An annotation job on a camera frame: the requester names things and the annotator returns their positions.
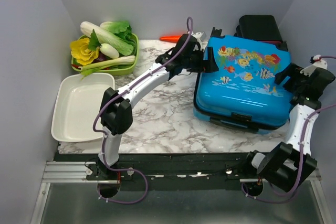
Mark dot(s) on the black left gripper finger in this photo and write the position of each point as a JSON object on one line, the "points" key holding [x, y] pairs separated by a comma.
{"points": [[210, 65], [210, 52]]}

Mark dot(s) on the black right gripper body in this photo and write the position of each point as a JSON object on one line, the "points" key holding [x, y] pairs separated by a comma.
{"points": [[296, 79]]}

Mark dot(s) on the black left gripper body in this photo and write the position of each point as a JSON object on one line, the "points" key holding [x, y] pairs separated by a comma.
{"points": [[194, 62]]}

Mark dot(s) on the blue fish print suitcase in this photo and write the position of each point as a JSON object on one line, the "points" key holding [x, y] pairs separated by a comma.
{"points": [[242, 93]]}

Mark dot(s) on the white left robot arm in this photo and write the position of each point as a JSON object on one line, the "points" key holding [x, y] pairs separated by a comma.
{"points": [[116, 115]]}

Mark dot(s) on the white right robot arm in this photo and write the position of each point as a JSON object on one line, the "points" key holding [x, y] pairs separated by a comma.
{"points": [[290, 162]]}

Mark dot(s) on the orange toy carrot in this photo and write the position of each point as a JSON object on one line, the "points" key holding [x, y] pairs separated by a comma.
{"points": [[172, 39]]}

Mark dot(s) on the black bag with pink trim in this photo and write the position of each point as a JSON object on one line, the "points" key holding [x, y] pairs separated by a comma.
{"points": [[262, 28]]}

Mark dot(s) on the white napa cabbage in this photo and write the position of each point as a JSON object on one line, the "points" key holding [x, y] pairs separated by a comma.
{"points": [[124, 47]]}

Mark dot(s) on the green leafy lettuce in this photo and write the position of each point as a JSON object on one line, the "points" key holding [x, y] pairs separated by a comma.
{"points": [[121, 29]]}

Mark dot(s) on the green vegetable basket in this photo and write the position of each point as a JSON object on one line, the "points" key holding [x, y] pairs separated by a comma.
{"points": [[76, 66]]}

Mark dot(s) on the white radish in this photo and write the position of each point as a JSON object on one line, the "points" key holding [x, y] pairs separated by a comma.
{"points": [[109, 51]]}

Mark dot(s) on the purple onion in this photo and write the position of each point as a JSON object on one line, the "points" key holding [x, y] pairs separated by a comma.
{"points": [[101, 57]]}

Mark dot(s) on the green white leek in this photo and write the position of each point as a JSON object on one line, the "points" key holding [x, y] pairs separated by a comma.
{"points": [[116, 67]]}

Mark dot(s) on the yellow flower cabbage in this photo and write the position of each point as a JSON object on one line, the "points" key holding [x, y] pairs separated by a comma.
{"points": [[81, 52]]}

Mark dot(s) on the white rectangular tray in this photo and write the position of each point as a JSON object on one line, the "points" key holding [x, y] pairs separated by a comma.
{"points": [[77, 105]]}

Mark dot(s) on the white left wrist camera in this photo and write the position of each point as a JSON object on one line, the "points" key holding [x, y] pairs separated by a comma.
{"points": [[199, 36]]}

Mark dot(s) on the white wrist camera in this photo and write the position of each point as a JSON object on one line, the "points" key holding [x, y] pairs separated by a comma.
{"points": [[316, 62], [199, 36]]}

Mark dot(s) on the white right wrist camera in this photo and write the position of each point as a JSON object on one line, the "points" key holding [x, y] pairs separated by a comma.
{"points": [[316, 62]]}

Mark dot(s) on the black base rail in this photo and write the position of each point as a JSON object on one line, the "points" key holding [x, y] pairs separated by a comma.
{"points": [[169, 172]]}

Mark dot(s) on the aluminium frame rail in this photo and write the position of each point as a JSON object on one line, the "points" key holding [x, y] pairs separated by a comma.
{"points": [[57, 172]]}

